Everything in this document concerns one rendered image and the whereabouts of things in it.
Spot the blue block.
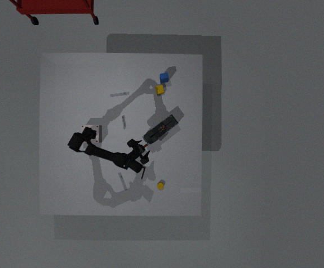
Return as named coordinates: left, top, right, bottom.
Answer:
left=160, top=73, right=169, bottom=83

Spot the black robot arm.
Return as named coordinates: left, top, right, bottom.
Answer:
left=68, top=127, right=145, bottom=173

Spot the yellow cube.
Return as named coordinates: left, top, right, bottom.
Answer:
left=155, top=85, right=164, bottom=95

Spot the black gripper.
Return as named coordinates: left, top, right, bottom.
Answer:
left=127, top=139, right=150, bottom=165

